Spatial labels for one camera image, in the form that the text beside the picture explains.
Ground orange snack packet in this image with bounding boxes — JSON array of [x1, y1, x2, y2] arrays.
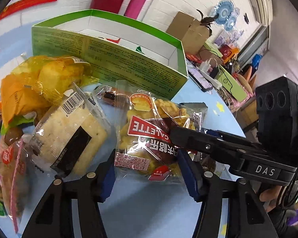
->
[[0, 73, 51, 128]]

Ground light green flat box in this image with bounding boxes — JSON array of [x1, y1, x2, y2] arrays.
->
[[215, 65, 247, 102]]

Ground person's right hand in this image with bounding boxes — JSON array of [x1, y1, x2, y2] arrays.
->
[[259, 186, 282, 213]]

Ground white power strip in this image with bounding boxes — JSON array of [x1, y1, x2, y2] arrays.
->
[[199, 66, 222, 90]]

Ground yellow snack packet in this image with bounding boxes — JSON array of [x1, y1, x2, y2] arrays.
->
[[12, 55, 99, 105]]

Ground brown cardboard box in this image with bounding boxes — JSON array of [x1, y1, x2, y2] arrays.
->
[[166, 11, 209, 55]]

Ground dark potted plant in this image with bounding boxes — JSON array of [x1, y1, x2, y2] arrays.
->
[[197, 9, 219, 37]]

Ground pink thermos bottle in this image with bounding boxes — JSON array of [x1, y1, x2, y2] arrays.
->
[[124, 0, 147, 19]]

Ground black smartphone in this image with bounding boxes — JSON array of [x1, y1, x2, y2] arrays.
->
[[186, 60, 213, 92]]

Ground blue paper wall decoration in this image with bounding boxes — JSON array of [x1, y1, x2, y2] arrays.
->
[[208, 0, 240, 32]]

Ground galette cookie packet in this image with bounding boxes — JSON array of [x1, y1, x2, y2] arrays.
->
[[92, 81, 208, 184]]

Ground cracker packet with barcode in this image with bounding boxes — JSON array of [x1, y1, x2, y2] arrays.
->
[[25, 84, 111, 178]]

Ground pink striped snack packet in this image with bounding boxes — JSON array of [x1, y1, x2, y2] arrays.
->
[[0, 139, 30, 233]]

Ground green cardboard box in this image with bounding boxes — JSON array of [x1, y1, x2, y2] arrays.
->
[[32, 9, 188, 99]]

